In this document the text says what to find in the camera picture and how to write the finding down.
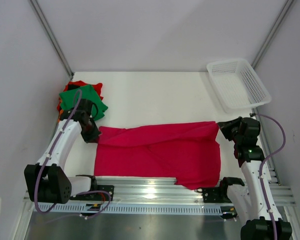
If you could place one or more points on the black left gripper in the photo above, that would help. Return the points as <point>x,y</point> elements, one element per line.
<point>93,137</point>

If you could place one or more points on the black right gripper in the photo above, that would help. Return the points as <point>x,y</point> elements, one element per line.
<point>230,127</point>

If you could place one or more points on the crimson t shirt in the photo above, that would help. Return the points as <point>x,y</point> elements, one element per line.
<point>187,152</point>

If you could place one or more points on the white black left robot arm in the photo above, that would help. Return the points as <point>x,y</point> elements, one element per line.
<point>46,180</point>

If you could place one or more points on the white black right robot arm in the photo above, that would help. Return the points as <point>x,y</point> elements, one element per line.
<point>252,197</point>

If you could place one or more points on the green folded t shirt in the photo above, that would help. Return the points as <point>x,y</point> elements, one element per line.
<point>88,93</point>

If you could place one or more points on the white plastic basket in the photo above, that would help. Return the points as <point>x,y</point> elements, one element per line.
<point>237,85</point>

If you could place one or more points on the red folded t shirt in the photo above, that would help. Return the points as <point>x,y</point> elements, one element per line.
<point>72,85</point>

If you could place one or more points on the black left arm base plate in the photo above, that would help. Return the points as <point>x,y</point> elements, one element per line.
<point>105,193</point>

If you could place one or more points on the white slotted cable duct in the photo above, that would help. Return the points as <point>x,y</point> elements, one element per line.
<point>152,209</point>

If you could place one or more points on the aluminium front rail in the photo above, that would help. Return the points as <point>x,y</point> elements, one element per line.
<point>150,191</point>

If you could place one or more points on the right aluminium corner post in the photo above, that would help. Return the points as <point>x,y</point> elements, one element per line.
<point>273,31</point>

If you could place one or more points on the aluminium corner post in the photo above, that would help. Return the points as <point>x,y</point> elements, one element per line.
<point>39,13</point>
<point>273,31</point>

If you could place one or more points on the left aluminium corner post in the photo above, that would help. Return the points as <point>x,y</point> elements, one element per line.
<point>39,13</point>

